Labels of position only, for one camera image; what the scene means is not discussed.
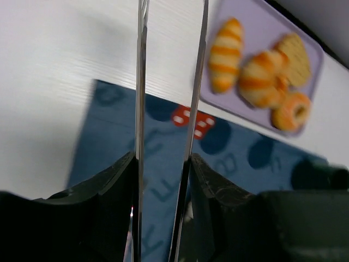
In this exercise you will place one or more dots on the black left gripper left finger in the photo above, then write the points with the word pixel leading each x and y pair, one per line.
pixel 86 222

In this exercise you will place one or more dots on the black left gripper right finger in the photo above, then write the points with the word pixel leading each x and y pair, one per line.
pixel 232 224

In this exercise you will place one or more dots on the striped long bread roll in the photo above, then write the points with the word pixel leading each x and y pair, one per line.
pixel 225 56

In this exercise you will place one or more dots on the metal serving tongs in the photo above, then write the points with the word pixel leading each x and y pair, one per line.
pixel 143 8

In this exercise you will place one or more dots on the striped round croissant bread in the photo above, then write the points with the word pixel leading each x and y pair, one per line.
pixel 263 81

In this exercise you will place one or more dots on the brown sliced bread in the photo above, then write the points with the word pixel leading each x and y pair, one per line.
pixel 293 47

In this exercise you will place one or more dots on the lavender bread tray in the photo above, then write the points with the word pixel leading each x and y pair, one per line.
pixel 263 27

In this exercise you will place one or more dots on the blue letter-print placemat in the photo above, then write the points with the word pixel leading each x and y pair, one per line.
pixel 249 159

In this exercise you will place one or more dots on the dark green mug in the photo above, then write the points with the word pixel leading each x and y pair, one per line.
pixel 315 175

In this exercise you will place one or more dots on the glazed orange donut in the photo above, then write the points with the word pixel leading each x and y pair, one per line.
pixel 293 112

